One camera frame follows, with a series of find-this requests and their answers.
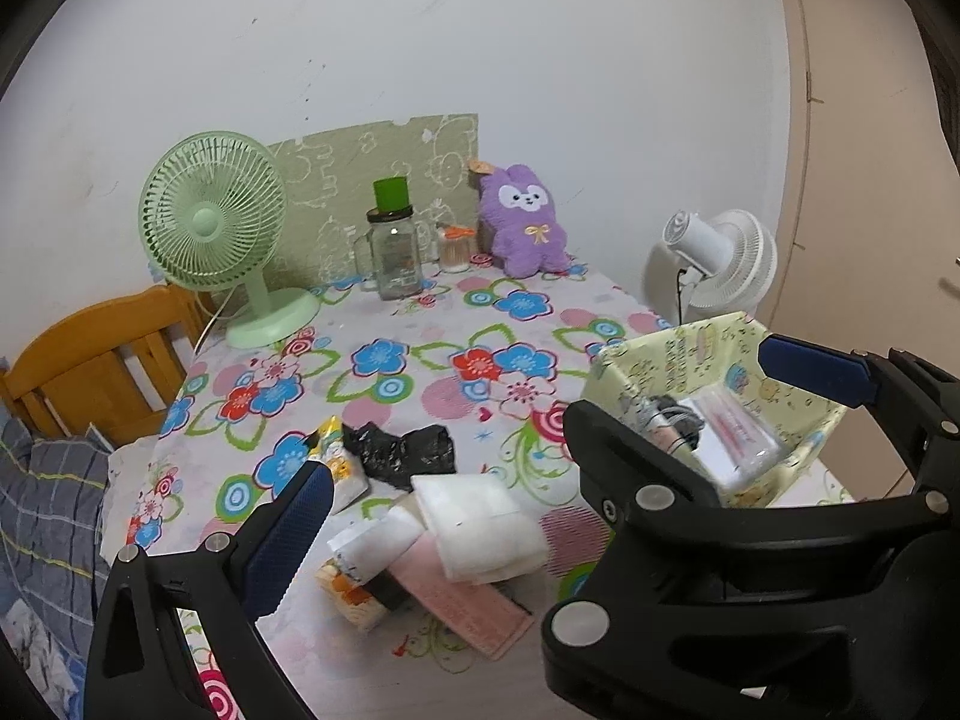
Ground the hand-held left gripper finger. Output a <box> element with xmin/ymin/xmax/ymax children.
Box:
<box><xmin>86</xmin><ymin>457</ymin><xmax>336</xmax><ymax>720</ymax></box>

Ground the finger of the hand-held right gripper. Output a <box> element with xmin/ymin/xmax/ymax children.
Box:
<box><xmin>757</xmin><ymin>332</ymin><xmax>960</xmax><ymax>475</ymax></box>
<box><xmin>540</xmin><ymin>397</ymin><xmax>960</xmax><ymax>720</ymax></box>

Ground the yellow white snack packet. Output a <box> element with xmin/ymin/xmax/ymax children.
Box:
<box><xmin>306</xmin><ymin>418</ymin><xmax>370</xmax><ymax>516</ymax></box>

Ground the cartoon printed tissue pack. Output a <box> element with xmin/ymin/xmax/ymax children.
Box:
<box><xmin>315</xmin><ymin>506</ymin><xmax>426</xmax><ymax>635</ymax></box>

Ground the yellow printed storage basket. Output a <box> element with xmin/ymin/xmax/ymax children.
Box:
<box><xmin>585</xmin><ymin>311</ymin><xmax>863</xmax><ymax>512</ymax></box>

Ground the black plastic bag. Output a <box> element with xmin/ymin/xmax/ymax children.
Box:
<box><xmin>341</xmin><ymin>424</ymin><xmax>459</xmax><ymax>497</ymax></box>

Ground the pink paper slip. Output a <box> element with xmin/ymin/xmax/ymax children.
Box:
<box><xmin>388</xmin><ymin>540</ymin><xmax>536</xmax><ymax>662</ymax></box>

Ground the clear plastic packet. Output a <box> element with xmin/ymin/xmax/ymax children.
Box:
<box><xmin>686</xmin><ymin>386</ymin><xmax>790</xmax><ymax>497</ymax></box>

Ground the white desk fan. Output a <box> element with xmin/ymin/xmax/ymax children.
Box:
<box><xmin>643</xmin><ymin>208</ymin><xmax>779</xmax><ymax>329</ymax></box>

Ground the beige door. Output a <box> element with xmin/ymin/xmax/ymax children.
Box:
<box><xmin>772</xmin><ymin>0</ymin><xmax>960</xmax><ymax>500</ymax></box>

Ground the blue plaid blanket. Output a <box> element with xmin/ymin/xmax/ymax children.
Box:
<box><xmin>0</xmin><ymin>416</ymin><xmax>115</xmax><ymax>661</ymax></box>

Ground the floral tablecloth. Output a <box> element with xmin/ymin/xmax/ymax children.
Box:
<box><xmin>105</xmin><ymin>251</ymin><xmax>856</xmax><ymax>720</ymax></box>

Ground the purple plush rabbit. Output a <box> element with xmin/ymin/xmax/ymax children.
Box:
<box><xmin>468</xmin><ymin>159</ymin><xmax>573</xmax><ymax>279</ymax></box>

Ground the orange wooden chair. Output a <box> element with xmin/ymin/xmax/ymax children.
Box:
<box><xmin>0</xmin><ymin>285</ymin><xmax>209</xmax><ymax>452</ymax></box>

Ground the cotton swab jar orange lid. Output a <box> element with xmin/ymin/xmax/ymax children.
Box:
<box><xmin>437</xmin><ymin>223</ymin><xmax>478</xmax><ymax>275</ymax></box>

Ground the white patterned bedding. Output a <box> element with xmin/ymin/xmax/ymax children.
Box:
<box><xmin>0</xmin><ymin>592</ymin><xmax>85</xmax><ymax>720</ymax></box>

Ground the glass mug jar green lid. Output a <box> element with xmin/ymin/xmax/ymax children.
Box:
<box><xmin>352</xmin><ymin>176</ymin><xmax>426</xmax><ymax>302</ymax></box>

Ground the green desk fan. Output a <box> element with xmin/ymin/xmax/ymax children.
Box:
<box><xmin>137</xmin><ymin>131</ymin><xmax>322</xmax><ymax>350</ymax></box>

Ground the grey cable bundle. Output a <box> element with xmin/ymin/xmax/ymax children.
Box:
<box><xmin>626</xmin><ymin>393</ymin><xmax>706</xmax><ymax>458</ymax></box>

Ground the white fan cable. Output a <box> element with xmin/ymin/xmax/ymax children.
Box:
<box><xmin>193</xmin><ymin>291</ymin><xmax>235</xmax><ymax>355</ymax></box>

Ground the green patterned wall sheet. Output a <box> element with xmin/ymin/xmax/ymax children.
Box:
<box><xmin>266</xmin><ymin>112</ymin><xmax>479</xmax><ymax>295</ymax></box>

